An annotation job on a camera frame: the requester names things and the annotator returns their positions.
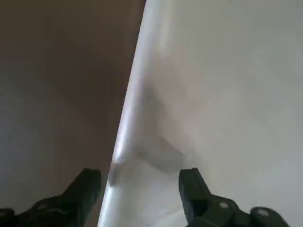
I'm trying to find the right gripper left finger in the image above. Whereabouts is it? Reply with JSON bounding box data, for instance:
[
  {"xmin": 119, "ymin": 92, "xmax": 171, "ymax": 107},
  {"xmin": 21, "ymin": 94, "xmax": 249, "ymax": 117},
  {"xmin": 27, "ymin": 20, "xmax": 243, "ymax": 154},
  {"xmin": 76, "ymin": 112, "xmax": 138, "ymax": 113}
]
[{"xmin": 0, "ymin": 168, "xmax": 102, "ymax": 227}]

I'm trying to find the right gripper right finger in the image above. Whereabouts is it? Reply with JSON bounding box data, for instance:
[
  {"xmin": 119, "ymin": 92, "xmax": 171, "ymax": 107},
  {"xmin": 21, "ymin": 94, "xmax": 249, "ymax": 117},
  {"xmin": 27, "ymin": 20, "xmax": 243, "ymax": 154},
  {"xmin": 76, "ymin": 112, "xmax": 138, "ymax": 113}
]
[{"xmin": 178, "ymin": 167, "xmax": 291, "ymax": 227}]

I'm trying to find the cream tablecloth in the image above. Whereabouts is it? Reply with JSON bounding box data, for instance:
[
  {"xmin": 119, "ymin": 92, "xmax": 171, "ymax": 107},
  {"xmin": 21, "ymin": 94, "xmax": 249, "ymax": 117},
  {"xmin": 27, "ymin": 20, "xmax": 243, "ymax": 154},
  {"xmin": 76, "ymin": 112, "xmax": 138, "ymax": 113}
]
[{"xmin": 96, "ymin": 0, "xmax": 303, "ymax": 227}]

